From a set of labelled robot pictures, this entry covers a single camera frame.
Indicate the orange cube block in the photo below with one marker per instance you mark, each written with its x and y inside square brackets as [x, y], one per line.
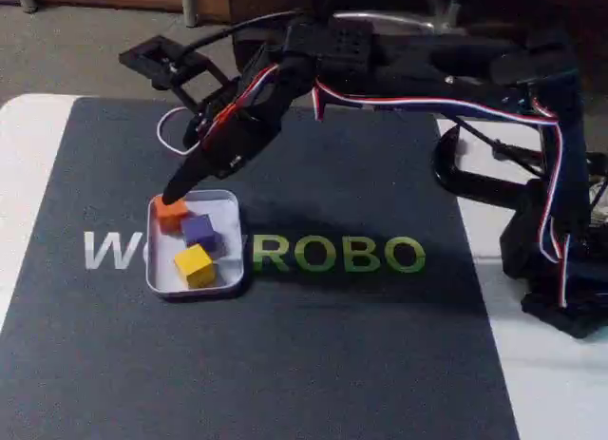
[171, 216]

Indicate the purple cube block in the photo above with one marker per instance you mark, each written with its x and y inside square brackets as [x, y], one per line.
[198, 231]

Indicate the yellow cube block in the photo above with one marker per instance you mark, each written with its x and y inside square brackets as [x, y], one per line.
[192, 269]

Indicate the pale lavender rectangular tray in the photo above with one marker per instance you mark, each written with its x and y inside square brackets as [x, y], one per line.
[228, 269]

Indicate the chrome office chair base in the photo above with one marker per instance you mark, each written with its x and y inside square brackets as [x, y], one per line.
[380, 18]

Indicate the black WOWROBO printed mat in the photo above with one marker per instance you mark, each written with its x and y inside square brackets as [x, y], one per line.
[237, 364]

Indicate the black table clamp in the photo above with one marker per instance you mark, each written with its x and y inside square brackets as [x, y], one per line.
[475, 185]

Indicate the black square camera mount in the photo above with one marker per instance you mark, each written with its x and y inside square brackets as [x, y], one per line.
[142, 57]

